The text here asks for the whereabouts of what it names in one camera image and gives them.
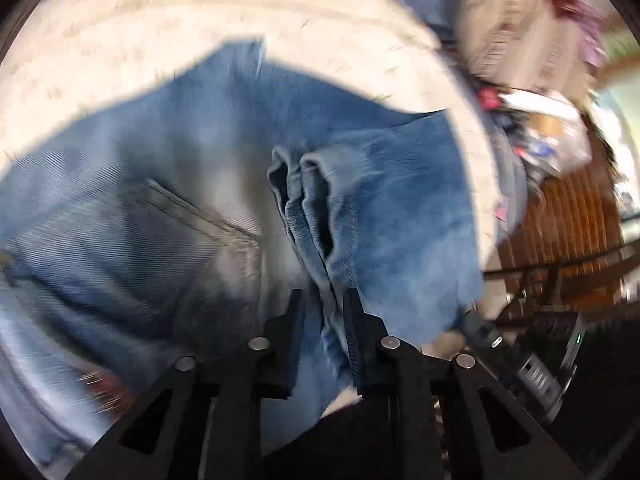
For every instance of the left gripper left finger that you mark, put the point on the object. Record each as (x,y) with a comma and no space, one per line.
(202,419)

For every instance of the purple cloth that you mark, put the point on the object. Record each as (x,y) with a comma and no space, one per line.
(589,22)

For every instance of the brown wooden side furniture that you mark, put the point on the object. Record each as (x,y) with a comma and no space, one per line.
(576,216)

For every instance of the red small box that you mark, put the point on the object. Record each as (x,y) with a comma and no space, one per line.
(489,98)

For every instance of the beige leaf-print blanket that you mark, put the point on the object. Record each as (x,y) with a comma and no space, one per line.
(73,57)

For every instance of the striped beige cushion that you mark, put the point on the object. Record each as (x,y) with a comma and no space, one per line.
(524,44)

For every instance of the grey star-print bedsheet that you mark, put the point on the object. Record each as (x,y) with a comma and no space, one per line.
(513,201)

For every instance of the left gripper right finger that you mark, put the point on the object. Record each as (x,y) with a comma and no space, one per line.
(472,417)

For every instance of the blue denim jeans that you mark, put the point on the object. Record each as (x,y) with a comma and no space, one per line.
(181,221)

